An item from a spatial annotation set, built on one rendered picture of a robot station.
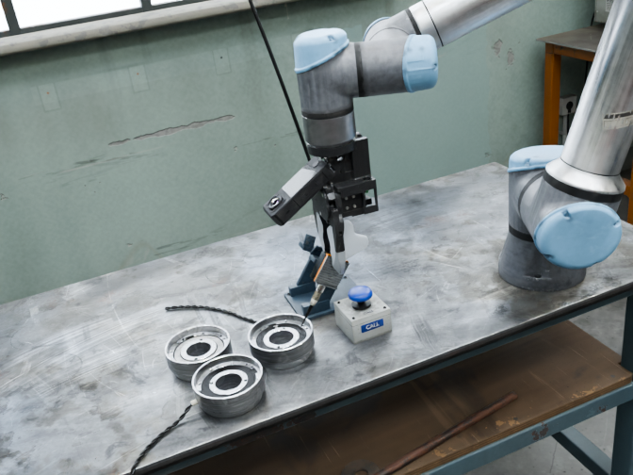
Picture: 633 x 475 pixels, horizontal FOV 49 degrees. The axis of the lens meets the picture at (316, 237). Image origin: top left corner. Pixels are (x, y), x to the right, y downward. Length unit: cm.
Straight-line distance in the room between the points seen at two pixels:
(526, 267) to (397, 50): 47
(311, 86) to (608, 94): 40
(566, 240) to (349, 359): 37
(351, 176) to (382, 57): 19
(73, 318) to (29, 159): 128
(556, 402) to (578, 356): 16
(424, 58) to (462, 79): 214
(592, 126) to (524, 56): 224
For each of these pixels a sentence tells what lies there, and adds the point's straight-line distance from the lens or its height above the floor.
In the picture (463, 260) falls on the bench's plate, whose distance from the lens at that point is 135.
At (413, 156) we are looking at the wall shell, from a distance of 306.
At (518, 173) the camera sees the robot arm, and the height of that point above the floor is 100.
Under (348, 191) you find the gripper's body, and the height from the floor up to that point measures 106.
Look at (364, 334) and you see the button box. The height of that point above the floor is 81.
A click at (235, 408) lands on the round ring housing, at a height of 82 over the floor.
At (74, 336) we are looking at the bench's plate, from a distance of 133.
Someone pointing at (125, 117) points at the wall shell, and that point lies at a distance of 260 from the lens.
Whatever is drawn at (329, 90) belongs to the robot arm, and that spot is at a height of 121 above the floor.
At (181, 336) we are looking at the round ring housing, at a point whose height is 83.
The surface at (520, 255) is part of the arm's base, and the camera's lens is 125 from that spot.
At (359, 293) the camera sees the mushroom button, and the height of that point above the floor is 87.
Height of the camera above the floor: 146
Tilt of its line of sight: 26 degrees down
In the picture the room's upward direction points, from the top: 8 degrees counter-clockwise
